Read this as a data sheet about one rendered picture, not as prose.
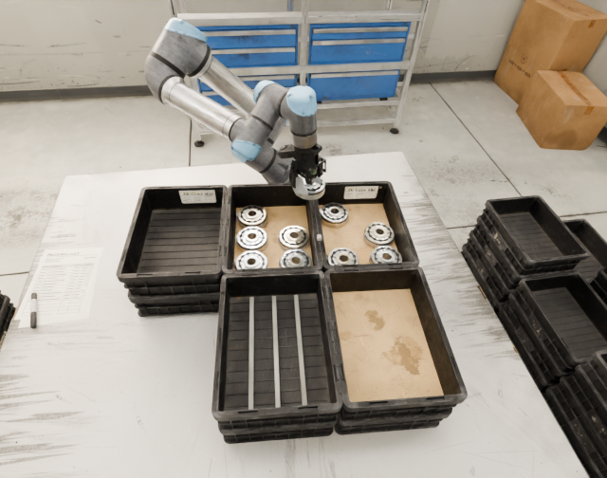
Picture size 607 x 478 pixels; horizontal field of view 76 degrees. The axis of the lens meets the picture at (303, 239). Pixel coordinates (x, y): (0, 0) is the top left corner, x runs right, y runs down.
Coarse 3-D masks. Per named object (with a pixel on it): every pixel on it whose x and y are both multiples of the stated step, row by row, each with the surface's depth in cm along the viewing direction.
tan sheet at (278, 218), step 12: (276, 216) 142; (288, 216) 143; (300, 216) 143; (240, 228) 138; (264, 228) 138; (276, 228) 139; (276, 240) 135; (240, 252) 130; (264, 252) 131; (276, 252) 131; (276, 264) 128; (312, 264) 128
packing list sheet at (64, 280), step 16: (48, 256) 142; (64, 256) 142; (80, 256) 143; (96, 256) 143; (48, 272) 137; (64, 272) 138; (80, 272) 138; (96, 272) 138; (32, 288) 133; (48, 288) 133; (64, 288) 133; (80, 288) 133; (48, 304) 129; (64, 304) 129; (80, 304) 129; (48, 320) 125; (64, 320) 125
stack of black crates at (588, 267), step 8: (568, 224) 215; (576, 224) 216; (584, 224) 214; (576, 232) 220; (584, 232) 215; (592, 232) 210; (584, 240) 215; (592, 240) 211; (600, 240) 206; (592, 248) 211; (600, 248) 206; (592, 256) 210; (600, 256) 207; (584, 264) 207; (592, 264) 207; (600, 264) 207; (584, 272) 203; (592, 272) 203; (592, 280) 186
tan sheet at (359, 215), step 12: (360, 204) 149; (372, 204) 149; (348, 216) 144; (360, 216) 144; (372, 216) 144; (384, 216) 145; (324, 228) 140; (336, 228) 140; (348, 228) 140; (360, 228) 140; (324, 240) 136; (336, 240) 136; (348, 240) 136; (360, 240) 136; (360, 252) 132
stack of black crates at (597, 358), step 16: (576, 368) 146; (592, 368) 139; (560, 384) 156; (576, 384) 147; (592, 384) 139; (560, 400) 156; (576, 400) 147; (592, 400) 141; (560, 416) 157; (576, 416) 149; (592, 416) 141; (576, 432) 149; (592, 432) 141; (576, 448) 151; (592, 448) 142; (592, 464) 142
